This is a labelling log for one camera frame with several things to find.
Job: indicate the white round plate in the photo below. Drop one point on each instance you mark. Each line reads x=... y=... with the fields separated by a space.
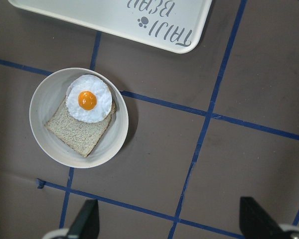
x=46 y=100

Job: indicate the cream bear serving tray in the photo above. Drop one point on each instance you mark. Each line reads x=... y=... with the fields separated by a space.
x=171 y=25

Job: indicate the bottom bread slice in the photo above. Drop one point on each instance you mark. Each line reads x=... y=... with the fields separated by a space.
x=79 y=135

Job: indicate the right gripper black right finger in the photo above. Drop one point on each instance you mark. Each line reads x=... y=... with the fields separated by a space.
x=255 y=222

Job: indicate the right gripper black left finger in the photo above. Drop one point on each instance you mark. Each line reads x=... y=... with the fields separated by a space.
x=87 y=224

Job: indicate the fried egg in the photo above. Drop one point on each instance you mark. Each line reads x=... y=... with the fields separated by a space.
x=88 y=99

